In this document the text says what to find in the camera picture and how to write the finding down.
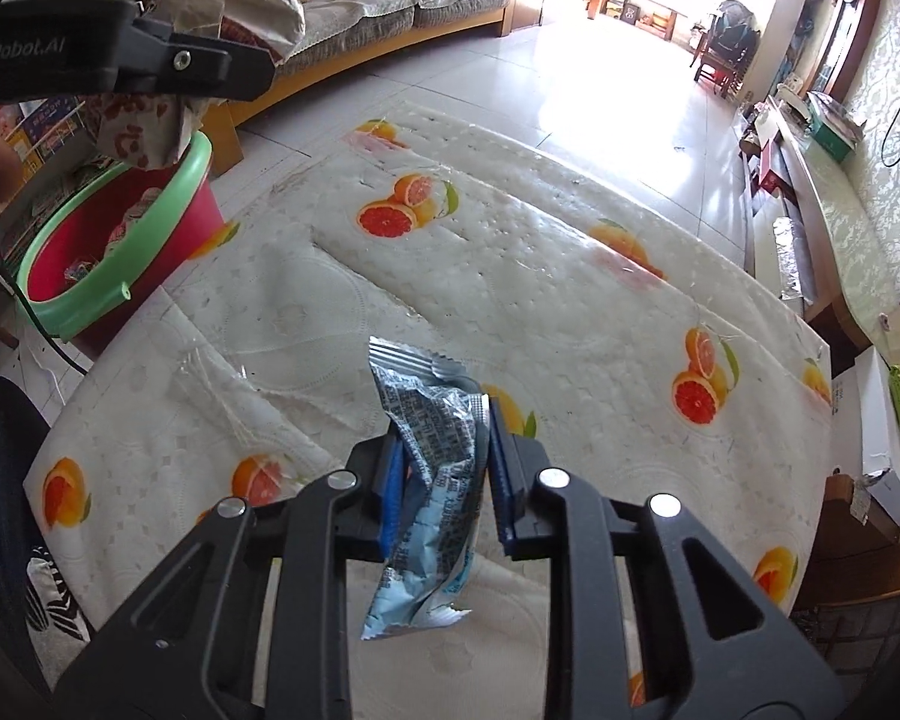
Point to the white appliance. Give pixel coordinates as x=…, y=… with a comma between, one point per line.
x=795, y=103

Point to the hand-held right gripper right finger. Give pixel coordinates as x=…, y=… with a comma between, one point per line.
x=499, y=465

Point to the row of children's books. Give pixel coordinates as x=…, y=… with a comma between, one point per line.
x=45, y=135

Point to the blue silver wrapper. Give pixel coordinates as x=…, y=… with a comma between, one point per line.
x=442, y=435

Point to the zebra striped clothing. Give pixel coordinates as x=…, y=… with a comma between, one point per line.
x=52, y=592

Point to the long television cabinet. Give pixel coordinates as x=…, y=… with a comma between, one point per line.
x=840, y=225

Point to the low wooden bench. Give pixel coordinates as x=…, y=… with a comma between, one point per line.
x=641, y=11

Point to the white book rack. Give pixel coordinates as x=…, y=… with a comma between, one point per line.
x=15, y=202

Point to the dark blue cloth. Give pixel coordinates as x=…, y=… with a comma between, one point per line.
x=0, y=465

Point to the red bucket with green rim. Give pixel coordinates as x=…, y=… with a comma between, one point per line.
x=195, y=214

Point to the white flat box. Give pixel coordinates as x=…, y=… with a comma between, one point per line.
x=877, y=420

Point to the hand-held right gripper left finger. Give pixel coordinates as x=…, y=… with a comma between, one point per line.
x=394, y=495

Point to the green box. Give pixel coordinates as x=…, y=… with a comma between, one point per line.
x=832, y=135

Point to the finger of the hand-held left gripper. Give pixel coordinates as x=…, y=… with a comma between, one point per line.
x=202, y=67

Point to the brown paper bag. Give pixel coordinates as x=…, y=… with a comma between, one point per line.
x=255, y=7

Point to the silver foil sheet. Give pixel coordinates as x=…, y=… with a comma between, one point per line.
x=791, y=262

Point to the wooden chair with bags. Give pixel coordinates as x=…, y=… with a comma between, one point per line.
x=727, y=45

